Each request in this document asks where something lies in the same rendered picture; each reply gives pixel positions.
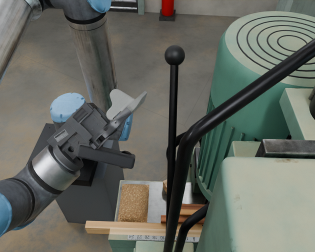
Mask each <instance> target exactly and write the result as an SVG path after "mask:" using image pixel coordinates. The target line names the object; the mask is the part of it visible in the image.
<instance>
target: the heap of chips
mask: <svg viewBox="0 0 315 252"><path fill-rule="evenodd" d="M149 189H150V185H149V184H122V190H121V197H120V205H119V213H118V220H117V222H133V223H147V222H148V205H149Z"/></svg>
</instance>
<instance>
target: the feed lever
mask: <svg viewBox="0 0 315 252"><path fill-rule="evenodd" d="M164 58H165V61H166V62H167V63H168V64H169V65H170V86H169V121H168V157H167V193H166V228H165V233H166V230H167V223H168V215H169V208H170V201H171V194H172V187H173V180H174V173H175V166H176V136H177V105H178V74H179V65H180V64H181V63H182V62H183V61H184V59H185V51H184V50H183V48H182V47H180V46H179V45H171V46H169V47H168V48H167V49H166V51H165V53H164Z"/></svg>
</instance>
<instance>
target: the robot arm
mask: <svg viewBox="0 0 315 252"><path fill-rule="evenodd" d="M111 2H112V0H0V84H1V82H2V80H3V78H4V76H5V74H6V72H7V69H8V67H9V65H10V63H11V61H12V59H13V57H14V55H15V53H16V51H17V49H18V46H19V44H20V42H21V40H22V38H23V36H24V34H25V32H26V30H27V28H28V26H29V23H30V21H34V20H36V19H38V18H39V17H40V16H41V14H42V12H43V11H44V10H46V9H48V8H58V9H63V12H64V16H65V18H66V19H67V22H68V26H69V29H70V32H71V36H72V39H73V43H74V46H75V50H76V53H77V56H78V60H79V63H80V67H81V70H82V73H83V77H84V80H85V84H86V87H87V90H88V94H89V97H90V101H91V102H86V100H85V98H84V97H83V96H82V95H80V94H78V93H71V92H70V93H65V94H63V95H60V96H59V97H57V98H56V99H55V100H54V101H53V102H52V104H51V106H50V114H51V119H52V121H53V123H54V126H55V129H56V132H55V133H54V134H53V135H52V136H51V137H50V138H49V139H48V140H47V142H48V143H49V145H47V146H46V147H45V148H44V149H43V150H42V151H41V152H40V153H39V154H38V155H37V156H36V157H35V158H34V159H33V160H31V161H30V162H29V163H28V164H27V165H26V166H25V167H24V168H23V169H22V170H21V171H20V172H19V173H18V174H17V175H16V176H14V177H11V178H7V179H3V180H0V237H1V236H2V235H4V234H6V233H7V232H9V231H17V230H21V229H23V228H25V227H26V226H28V225H29V224H31V223H32V222H33V221H34V220H35V219H36V217H37V216H38V215H39V214H40V213H41V212H42V211H43V210H44V209H45V208H46V207H47V206H49V205H50V204H51V203H52V202H53V201H54V200H55V199H56V198H57V197H58V196H59V195H60V194H61V193H62V192H63V191H64V190H65V189H66V188H68V187H69V186H70V185H71V184H72V183H73V182H74V181H75V180H76V179H77V178H78V177H79V176H80V174H81V172H80V169H81V168H82V167H83V166H84V164H83V161H82V159H88V160H93V161H97V162H101V163H106V164H110V165H114V166H119V167H120V168H122V169H132V168H133V167H134V164H135V159H136V156H135V155H134V154H132V153H130V152H129V151H126V150H124V151H120V150H115V149H111V148H107V147H103V146H102V145H103V144H104V143H105V141H107V140H113V141H118V142H119V141H127V140H128V139H129V136H130V132H131V127H132V122H133V112H134V111H135V110H136V109H137V108H139V107H140V106H141V105H142V104H143V103H144V102H145V99H146V95H147V92H146V91H144V92H143V93H142V94H141V95H139V96H138V97H137V98H136V99H134V98H132V97H131V96H129V95H127V94H126V93H124V92H122V91H121V90H119V88H118V82H117V76H116V70H115V63H114V57H113V51H112V45H111V38H110V32H109V26H108V20H107V11H108V10H109V9H110V7H111Z"/></svg>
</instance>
